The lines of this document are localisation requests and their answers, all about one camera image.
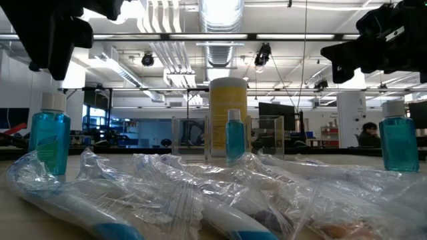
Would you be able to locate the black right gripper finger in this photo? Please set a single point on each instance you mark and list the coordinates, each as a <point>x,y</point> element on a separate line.
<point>343,74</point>
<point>343,53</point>

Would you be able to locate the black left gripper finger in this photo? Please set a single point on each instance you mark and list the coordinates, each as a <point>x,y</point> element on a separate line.
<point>53,43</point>
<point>82,35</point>

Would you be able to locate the blue mouthwash bottle white cap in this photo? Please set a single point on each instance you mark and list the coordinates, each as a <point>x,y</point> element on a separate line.
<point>50,133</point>
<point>235,136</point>
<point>398,140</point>

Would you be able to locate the blue toothbrush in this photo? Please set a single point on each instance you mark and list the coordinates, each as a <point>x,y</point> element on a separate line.
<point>83,213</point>
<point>133,200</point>
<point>383,206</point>
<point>233,223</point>

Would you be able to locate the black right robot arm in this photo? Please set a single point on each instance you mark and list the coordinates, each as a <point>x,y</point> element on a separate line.
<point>421,33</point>

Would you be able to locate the white pillar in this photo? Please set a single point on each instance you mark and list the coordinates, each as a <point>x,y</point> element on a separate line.
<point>352,120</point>

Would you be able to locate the red shelf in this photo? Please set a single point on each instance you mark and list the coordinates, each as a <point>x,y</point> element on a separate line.
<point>328,135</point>

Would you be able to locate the person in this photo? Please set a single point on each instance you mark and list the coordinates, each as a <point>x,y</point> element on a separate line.
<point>368,135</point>

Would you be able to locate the black monitor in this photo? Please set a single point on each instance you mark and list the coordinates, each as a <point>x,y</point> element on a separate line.
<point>418,115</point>
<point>277,115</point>

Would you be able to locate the red background object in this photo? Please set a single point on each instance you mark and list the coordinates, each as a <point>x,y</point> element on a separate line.
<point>15,128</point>

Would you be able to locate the black overhead light bar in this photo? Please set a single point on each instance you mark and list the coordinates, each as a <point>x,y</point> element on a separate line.
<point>251,36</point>

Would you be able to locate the yellow canister white lid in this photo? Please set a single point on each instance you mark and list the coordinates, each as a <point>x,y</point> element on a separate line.
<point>220,100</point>

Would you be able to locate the clear acrylic organizer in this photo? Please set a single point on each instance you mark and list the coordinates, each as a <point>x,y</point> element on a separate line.
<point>206,136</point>

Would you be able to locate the black hanging ceiling camera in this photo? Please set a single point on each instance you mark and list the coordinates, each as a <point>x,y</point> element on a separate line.
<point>147,59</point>
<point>321,84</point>
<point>263,55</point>

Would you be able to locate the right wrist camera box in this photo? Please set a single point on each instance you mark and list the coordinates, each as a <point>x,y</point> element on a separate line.
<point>395,33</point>

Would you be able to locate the white ceiling duct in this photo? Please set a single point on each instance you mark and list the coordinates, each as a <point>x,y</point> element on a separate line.
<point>113,68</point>

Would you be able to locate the black aluminium table frame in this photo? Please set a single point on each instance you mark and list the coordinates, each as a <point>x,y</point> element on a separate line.
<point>317,151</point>

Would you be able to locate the black background stand frame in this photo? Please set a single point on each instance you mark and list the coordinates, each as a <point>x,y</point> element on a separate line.
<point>109,113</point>

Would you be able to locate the dark wall screen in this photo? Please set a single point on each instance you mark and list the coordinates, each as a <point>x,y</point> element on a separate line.
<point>13,118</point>

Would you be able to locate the silver round ceiling duct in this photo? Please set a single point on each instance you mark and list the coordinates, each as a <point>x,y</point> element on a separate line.
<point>220,26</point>

